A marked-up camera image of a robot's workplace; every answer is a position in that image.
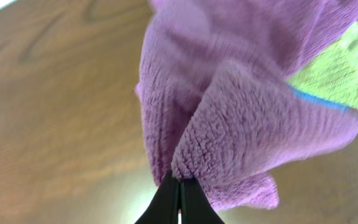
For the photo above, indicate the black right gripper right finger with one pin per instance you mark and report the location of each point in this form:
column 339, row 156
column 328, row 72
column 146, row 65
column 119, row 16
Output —
column 195, row 208

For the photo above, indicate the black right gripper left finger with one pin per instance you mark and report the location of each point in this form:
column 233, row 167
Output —
column 163, row 209

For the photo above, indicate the purple microfiber cloth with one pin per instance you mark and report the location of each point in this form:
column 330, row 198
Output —
column 214, row 98

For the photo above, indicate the blue cloth in pile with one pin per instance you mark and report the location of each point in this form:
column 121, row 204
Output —
column 321, row 101

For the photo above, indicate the green cloth in pile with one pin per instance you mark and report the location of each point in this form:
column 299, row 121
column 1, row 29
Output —
column 332, row 75

